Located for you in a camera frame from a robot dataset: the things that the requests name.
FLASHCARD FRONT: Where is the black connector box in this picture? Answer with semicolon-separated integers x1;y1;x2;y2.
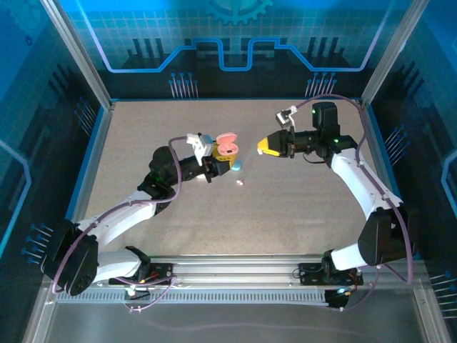
325;287;350;312

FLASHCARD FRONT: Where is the grey metal sheet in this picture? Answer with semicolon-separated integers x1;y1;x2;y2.
21;278;451;343

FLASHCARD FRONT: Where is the aluminium frame post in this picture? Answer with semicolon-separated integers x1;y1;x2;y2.
359;0;431;104
39;0;114;110

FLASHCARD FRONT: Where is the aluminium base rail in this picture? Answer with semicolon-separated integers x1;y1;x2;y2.
46;254;429;283

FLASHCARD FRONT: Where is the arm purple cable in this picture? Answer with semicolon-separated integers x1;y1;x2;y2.
51;137;190;314
292;94;417;312

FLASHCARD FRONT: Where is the slotted grey cable duct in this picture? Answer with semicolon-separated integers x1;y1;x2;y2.
56;289;331;305

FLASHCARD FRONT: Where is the aluminium table side rail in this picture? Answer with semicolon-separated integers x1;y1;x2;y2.
59;101;116;260
356;99;428;260

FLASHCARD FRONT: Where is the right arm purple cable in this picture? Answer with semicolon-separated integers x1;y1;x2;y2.
292;94;417;312

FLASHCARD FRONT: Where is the pink earbud charging case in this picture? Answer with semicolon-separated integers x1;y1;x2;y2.
216;132;238;157

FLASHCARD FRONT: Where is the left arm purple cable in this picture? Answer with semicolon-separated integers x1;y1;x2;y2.
51;137;190;314

